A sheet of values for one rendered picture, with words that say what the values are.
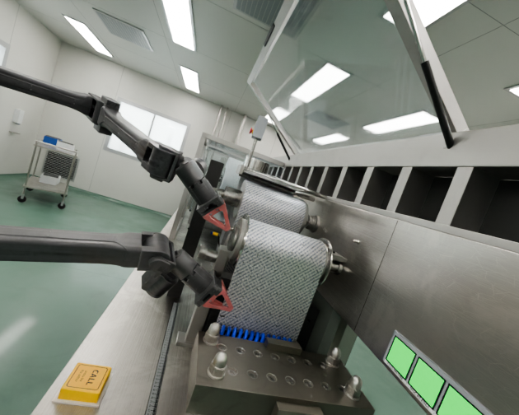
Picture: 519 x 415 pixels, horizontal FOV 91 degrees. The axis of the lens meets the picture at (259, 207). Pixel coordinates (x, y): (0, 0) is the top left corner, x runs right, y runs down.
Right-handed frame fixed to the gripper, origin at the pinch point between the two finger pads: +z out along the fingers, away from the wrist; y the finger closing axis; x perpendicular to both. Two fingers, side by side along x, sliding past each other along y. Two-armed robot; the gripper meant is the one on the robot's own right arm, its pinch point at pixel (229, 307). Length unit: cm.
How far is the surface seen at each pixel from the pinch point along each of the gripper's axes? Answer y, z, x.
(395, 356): 23.0, 21.1, 22.6
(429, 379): 30.3, 20.3, 24.0
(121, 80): -558, -273, 8
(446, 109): 13, -5, 67
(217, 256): -7.4, -10.1, 5.8
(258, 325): 0.3, 9.6, 1.6
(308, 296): 0.3, 13.7, 16.8
